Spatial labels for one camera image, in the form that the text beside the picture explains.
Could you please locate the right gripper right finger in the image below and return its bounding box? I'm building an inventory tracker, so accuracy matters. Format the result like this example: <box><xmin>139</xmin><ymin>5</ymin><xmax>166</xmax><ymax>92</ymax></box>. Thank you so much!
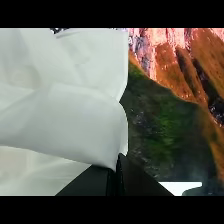
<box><xmin>116</xmin><ymin>152</ymin><xmax>175</xmax><ymax>197</ymax></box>

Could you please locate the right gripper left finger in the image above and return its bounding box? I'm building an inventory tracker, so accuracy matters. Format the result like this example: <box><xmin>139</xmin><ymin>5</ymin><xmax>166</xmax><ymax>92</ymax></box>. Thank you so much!
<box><xmin>55</xmin><ymin>163</ymin><xmax>118</xmax><ymax>197</ymax></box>

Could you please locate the white shirt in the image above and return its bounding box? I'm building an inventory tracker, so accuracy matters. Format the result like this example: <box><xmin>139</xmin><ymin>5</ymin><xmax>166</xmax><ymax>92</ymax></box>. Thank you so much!
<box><xmin>0</xmin><ymin>27</ymin><xmax>130</xmax><ymax>197</ymax></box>

